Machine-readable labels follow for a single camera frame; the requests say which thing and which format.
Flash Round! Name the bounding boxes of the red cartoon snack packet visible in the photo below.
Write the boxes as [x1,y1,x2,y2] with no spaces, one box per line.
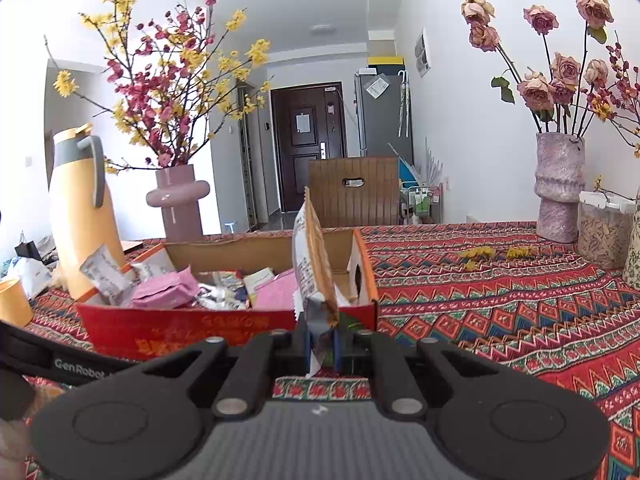
[197,270,249,310]

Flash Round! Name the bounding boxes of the yellow box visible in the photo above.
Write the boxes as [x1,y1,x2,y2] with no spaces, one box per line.
[367,55,405,73]

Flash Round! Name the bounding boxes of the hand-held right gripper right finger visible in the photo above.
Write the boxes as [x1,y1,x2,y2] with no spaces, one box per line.
[336,330,508,421]

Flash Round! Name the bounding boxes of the textured pink vase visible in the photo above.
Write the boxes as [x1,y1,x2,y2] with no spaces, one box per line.
[534,131,586,243]

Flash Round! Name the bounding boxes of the grey refrigerator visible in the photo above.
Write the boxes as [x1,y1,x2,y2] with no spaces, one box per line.
[354,71,415,161]

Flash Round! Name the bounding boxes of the yellow and red blossom branches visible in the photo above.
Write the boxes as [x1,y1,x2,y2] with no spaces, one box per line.
[45,0,273,171]

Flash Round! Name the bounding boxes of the wooden chair back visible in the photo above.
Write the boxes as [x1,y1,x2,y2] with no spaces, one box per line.
[307,156,401,228]

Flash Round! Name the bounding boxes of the person's left hand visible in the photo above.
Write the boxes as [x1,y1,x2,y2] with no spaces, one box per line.
[0,419,31,480]

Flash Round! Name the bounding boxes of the pink snack packet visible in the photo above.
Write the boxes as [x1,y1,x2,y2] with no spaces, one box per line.
[131,267,201,310]
[252,267,298,310]

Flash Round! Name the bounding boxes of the beige patterned pot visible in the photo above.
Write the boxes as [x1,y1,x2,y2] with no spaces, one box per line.
[622,210,640,291]

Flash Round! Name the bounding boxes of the black paper bag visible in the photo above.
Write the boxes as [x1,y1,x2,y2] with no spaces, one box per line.
[14,232,43,262]

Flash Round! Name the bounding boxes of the yellow thermos jug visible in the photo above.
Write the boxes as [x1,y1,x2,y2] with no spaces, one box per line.
[47,122,128,301]

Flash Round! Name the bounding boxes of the small utility cart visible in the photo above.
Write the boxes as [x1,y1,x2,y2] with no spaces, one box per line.
[398,147,443,226]

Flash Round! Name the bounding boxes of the clear storage jar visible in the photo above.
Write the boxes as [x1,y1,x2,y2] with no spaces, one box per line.
[577,191,636,271]

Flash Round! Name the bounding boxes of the white and blue plastic bag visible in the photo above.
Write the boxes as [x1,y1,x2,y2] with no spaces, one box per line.
[7,255,53,298]

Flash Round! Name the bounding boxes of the pink ring vase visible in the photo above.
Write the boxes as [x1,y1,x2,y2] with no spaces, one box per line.
[146,165,211,243]

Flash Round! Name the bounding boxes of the white folded umbrella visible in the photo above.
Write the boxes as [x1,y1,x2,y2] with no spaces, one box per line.
[397,71,412,137]

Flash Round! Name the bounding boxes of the thin red blossom sprig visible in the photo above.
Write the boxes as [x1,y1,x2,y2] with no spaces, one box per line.
[587,35,640,158]

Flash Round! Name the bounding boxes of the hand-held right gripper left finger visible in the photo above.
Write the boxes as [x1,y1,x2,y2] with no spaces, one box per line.
[125,330,307,421]

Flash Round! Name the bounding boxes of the red cardboard box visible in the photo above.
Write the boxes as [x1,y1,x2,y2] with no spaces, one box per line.
[75,227,379,361]

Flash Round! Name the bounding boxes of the white and orange snack packet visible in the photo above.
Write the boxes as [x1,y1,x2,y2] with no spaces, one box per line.
[291,186,351,378]

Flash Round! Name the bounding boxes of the dark entrance door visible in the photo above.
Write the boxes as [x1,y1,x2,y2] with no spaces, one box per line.
[270,82,348,213]

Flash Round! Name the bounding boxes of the dried pink roses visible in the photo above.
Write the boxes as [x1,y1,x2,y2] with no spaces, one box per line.
[460,0,616,136]

